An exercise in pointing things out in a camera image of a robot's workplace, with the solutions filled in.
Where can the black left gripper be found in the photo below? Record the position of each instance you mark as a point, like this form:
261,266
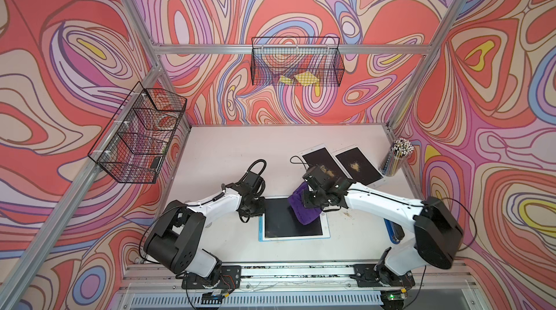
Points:
262,204

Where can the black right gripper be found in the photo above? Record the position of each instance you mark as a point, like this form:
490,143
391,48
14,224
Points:
307,202

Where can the purple microfiber cloth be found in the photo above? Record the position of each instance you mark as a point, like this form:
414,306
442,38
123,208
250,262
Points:
304,215

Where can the blue white drawing tablet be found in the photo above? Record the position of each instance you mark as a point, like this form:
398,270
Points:
279,223

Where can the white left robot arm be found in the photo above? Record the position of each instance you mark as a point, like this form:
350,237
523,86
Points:
174,240

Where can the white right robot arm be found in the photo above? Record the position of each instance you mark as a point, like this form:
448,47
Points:
437,234

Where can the white drawing tablet middle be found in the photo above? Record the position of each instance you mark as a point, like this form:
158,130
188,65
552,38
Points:
320,157

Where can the white drawing tablet right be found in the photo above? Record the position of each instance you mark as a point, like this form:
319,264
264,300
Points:
359,167

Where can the blue black tape roll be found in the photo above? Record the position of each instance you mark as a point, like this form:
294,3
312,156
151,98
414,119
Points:
395,232

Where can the cup of coloured pencils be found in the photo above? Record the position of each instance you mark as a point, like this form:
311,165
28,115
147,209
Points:
399,151

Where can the yellow cloth in basket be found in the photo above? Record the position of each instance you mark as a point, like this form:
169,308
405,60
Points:
304,79

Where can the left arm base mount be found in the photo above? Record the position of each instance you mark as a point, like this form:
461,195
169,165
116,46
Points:
224,277

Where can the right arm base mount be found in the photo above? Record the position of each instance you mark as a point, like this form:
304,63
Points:
378,275

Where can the black wire basket left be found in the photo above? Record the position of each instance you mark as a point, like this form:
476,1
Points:
134,145

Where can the black wire basket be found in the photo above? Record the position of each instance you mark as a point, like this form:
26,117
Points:
273,56
134,145

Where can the black wire basket back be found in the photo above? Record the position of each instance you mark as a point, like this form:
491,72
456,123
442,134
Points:
273,56

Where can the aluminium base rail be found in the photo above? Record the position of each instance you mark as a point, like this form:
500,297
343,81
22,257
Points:
299,285

